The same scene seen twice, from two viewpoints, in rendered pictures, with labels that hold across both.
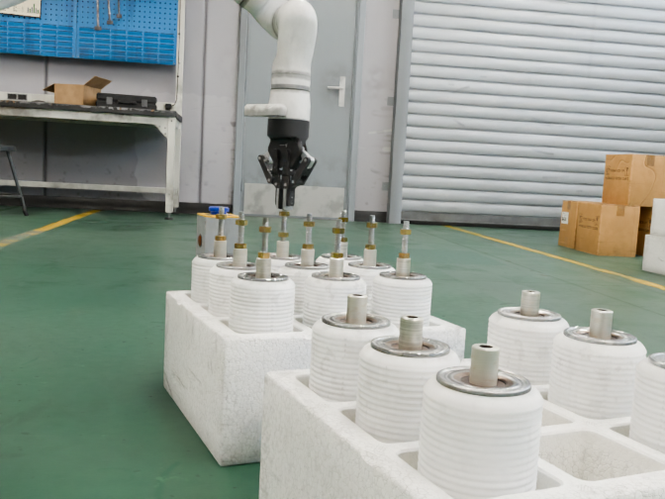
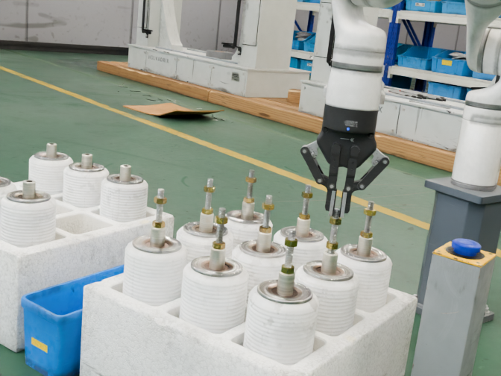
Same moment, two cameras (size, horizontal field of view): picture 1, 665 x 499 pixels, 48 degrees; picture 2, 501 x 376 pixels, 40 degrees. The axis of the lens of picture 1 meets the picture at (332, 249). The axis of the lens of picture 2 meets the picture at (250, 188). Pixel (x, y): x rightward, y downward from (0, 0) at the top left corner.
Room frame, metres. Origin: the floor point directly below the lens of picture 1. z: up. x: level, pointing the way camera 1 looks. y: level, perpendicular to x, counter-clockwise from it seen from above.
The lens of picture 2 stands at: (2.11, -0.52, 0.61)
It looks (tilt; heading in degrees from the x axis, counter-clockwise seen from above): 14 degrees down; 149
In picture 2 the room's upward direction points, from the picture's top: 6 degrees clockwise
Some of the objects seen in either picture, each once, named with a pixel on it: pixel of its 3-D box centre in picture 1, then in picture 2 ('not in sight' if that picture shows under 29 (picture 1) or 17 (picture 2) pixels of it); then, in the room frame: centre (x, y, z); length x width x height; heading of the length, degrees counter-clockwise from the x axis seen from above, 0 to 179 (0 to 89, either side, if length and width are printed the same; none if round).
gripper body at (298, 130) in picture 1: (287, 143); (347, 134); (1.35, 0.09, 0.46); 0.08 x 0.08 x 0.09
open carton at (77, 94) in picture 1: (77, 92); not in sight; (5.56, 1.93, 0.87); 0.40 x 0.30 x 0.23; 84
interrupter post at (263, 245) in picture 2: (307, 258); (264, 242); (1.25, 0.04, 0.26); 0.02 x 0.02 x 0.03
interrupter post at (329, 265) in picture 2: (282, 249); (329, 262); (1.35, 0.09, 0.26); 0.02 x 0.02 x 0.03
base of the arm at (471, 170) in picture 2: not in sight; (479, 147); (1.12, 0.64, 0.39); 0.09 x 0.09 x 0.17; 8
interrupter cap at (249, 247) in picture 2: (307, 265); (262, 249); (1.25, 0.04, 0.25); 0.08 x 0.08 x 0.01
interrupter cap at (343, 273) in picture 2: (282, 256); (328, 271); (1.35, 0.09, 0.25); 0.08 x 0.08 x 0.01
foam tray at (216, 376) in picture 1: (302, 359); (252, 342); (1.25, 0.04, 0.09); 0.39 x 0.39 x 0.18; 24
